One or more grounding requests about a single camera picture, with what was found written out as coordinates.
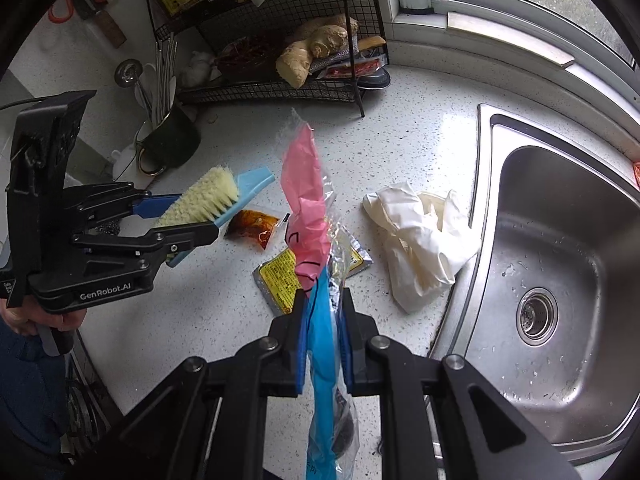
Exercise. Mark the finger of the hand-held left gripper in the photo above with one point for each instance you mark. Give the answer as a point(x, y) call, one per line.
point(150, 206)
point(190, 237)

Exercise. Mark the orange cloth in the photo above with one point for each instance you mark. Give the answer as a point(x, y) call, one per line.
point(637, 172)

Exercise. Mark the bundle of steel chopsticks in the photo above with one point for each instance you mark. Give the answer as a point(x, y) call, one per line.
point(165, 75)

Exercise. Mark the black round lid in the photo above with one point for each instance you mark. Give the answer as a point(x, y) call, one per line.
point(375, 80)

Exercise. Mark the person's blue clothing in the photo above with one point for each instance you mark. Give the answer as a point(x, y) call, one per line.
point(30, 390)

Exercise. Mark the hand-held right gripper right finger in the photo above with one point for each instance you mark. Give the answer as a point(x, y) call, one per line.
point(347, 355)

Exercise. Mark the red sauce packet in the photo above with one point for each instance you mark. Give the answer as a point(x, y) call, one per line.
point(355, 66)

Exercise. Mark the yellow foil packet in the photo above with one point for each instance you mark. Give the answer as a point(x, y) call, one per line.
point(280, 280)

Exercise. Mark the blue scrub brush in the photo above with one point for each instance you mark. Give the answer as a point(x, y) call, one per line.
point(205, 195)

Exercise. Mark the steel skimmer ladle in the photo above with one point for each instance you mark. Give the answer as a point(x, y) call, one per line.
point(127, 71)

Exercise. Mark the red chili oil sachet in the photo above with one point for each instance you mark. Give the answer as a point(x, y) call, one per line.
point(252, 227)

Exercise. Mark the crumpled white rubber glove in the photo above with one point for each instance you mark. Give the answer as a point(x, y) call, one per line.
point(415, 250)

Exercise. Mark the person's left hand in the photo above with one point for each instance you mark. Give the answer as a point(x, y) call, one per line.
point(22, 321)

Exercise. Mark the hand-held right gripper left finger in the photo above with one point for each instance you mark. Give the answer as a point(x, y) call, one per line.
point(300, 350)

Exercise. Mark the pink blue plastic bag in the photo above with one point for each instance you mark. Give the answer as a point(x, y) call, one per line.
point(305, 220)

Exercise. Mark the white lidded jar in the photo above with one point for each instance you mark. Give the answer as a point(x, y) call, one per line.
point(122, 162)

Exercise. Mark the garlic bulb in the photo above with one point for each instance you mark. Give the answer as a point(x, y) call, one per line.
point(197, 70)

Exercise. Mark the white spoon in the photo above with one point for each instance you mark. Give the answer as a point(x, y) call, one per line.
point(147, 77)

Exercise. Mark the steel sink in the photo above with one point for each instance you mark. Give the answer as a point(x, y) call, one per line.
point(550, 240)

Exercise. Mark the dark green mug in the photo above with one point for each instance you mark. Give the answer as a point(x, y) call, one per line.
point(170, 145)

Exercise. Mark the dried red chili bag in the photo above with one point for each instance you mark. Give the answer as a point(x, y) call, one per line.
point(250, 52)

